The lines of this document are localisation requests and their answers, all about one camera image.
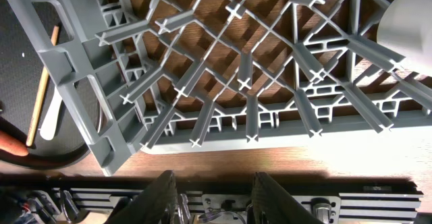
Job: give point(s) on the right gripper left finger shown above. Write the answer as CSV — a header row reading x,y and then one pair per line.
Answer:
x,y
155,204

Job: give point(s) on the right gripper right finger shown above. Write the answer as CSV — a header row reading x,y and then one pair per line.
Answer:
x,y
271,203

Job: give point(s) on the white plastic fork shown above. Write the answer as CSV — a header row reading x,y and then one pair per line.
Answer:
x,y
49,125

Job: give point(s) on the orange carrot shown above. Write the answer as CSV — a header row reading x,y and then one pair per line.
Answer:
x,y
12,145

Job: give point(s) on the wooden chopstick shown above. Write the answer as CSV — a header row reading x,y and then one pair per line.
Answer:
x,y
37,107

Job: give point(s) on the white cup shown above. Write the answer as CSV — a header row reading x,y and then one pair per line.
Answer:
x,y
405,28

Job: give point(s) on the round black tray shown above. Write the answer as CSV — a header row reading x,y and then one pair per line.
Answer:
x,y
20,74

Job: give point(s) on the black aluminium rail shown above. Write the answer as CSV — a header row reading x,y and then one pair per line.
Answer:
x,y
37,199

